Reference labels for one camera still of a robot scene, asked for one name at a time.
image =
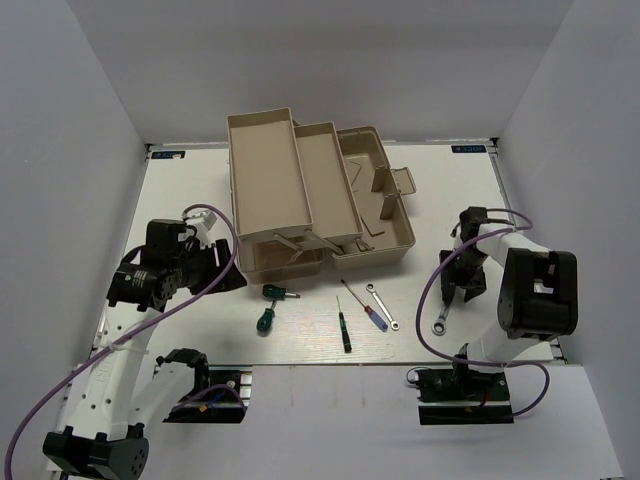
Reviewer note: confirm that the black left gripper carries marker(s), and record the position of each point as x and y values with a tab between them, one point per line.
234	278

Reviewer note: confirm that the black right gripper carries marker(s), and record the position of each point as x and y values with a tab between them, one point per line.
478	284

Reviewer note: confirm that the large silver ratchet wrench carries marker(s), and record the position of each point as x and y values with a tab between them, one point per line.
439	327

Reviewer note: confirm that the beige toolbox with clear lid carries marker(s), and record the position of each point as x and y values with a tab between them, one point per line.
303	194

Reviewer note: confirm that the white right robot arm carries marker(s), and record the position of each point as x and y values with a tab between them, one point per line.
538	296

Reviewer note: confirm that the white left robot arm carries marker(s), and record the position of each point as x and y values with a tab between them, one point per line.
107	435

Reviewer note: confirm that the stubby green screwdriver upper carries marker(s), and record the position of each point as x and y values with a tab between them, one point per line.
277	293

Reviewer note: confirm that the stubby green screwdriver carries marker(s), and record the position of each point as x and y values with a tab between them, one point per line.
265	322
277	293

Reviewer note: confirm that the stubby green screwdriver lower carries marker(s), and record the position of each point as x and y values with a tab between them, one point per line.
265	322

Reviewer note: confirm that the small silver combination wrench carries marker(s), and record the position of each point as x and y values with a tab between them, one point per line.
393	324

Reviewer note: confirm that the thin black precision screwdriver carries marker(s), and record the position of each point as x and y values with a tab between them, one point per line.
344	331

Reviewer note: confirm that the red blue handled screwdriver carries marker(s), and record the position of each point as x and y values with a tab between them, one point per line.
372	314

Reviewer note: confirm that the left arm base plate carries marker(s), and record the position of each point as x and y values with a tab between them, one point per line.
225	402

